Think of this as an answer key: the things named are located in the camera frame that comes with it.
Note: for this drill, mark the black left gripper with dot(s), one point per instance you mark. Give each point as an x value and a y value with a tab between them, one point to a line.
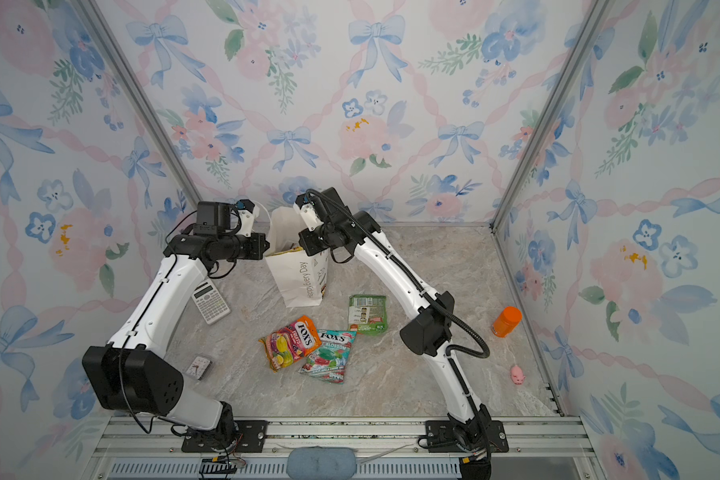
259	248

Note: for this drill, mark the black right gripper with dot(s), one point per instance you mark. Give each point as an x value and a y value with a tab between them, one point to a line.
305	241

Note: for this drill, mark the white paper gift bag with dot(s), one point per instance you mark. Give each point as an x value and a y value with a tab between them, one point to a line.
301	279

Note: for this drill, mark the green back-side snack bag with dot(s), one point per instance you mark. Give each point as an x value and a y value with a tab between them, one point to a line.
367	314

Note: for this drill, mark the orange Fox's candy bag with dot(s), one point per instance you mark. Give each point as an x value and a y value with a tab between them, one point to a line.
291	343

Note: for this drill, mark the teal red Fox's candy bag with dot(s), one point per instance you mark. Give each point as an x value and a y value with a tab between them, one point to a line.
329	361

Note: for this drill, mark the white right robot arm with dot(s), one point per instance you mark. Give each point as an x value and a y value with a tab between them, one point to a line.
433	331

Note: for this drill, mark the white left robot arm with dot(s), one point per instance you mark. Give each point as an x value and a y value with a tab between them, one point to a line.
130	374

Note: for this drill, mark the white calculator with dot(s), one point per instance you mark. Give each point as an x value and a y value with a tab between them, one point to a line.
209	302

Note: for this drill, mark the small card box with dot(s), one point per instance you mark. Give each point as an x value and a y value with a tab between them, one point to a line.
198	367

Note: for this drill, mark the orange bottle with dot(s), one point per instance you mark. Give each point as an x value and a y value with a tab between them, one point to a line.
507	321

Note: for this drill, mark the pink small toy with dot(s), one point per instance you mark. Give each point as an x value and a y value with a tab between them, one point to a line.
517	375

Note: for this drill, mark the grey blue cushion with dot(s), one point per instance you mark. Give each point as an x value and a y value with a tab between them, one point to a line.
321	463

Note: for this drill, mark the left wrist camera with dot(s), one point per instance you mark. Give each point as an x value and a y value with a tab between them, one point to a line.
247	212

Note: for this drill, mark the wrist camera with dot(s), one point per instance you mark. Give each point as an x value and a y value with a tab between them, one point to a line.
247	212
305	208

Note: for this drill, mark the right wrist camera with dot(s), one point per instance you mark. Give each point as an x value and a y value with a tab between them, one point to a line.
305	208

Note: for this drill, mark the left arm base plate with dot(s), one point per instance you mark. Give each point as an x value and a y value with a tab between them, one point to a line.
242	436

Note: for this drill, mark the aluminium rail frame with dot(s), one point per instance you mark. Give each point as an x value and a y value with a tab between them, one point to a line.
356	447

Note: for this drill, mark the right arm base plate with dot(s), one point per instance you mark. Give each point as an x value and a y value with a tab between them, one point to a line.
447	436

